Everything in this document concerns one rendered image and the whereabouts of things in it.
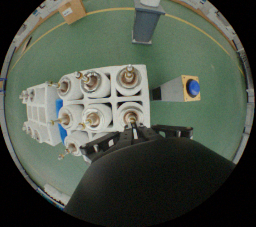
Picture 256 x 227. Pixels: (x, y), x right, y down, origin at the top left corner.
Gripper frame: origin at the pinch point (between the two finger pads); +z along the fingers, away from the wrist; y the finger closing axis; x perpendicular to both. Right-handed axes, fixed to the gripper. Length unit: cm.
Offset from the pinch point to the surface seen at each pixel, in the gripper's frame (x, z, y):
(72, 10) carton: 105, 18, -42
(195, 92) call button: 4.5, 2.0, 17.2
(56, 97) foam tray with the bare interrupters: 14, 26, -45
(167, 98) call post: 3.6, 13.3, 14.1
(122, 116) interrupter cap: 0.9, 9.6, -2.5
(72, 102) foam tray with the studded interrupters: 7.8, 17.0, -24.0
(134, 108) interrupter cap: 2.6, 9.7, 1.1
